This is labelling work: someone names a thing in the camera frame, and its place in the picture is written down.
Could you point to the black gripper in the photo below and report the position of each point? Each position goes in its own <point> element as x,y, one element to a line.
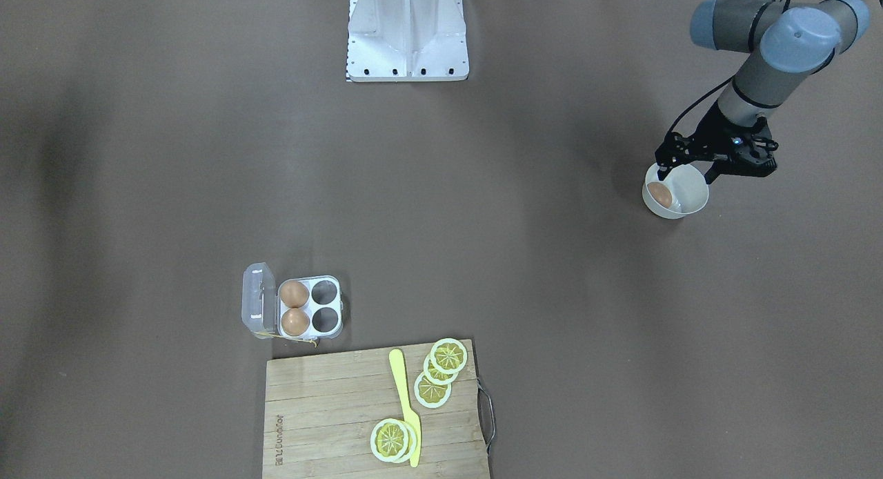
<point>710,135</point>

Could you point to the brown egg from bowl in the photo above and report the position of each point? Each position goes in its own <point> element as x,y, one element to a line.
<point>661,194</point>

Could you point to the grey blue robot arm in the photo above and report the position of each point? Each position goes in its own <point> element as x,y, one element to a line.
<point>784,43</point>

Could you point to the clear plastic egg box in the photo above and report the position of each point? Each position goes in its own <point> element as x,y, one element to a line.
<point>306,309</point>

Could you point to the brown egg in box far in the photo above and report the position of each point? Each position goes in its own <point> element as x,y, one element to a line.
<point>294,293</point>

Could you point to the brown egg in box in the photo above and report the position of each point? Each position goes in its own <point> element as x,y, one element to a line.
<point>294,322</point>
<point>294,293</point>

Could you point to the brown egg in box near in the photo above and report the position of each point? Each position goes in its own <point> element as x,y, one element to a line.
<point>294,322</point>

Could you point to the white bowl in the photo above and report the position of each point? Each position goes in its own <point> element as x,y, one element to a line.
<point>689,191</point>

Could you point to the lemon slice toy top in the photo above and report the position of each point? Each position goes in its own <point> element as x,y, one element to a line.
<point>448,355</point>

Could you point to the lemon slice toy middle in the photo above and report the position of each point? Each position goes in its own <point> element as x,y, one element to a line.
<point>435,376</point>

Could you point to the yellow plastic knife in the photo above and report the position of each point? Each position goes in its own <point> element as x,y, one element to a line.
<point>397,365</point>

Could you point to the lemon slice toy under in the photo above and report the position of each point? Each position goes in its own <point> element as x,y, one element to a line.
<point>412,443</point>

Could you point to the lemon slice toy front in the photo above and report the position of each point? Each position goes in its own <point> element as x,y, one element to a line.
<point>389,440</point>

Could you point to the wooden cutting board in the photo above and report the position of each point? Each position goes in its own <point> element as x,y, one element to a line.
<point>320,411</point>

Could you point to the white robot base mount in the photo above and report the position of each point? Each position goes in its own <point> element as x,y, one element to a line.
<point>407,41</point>

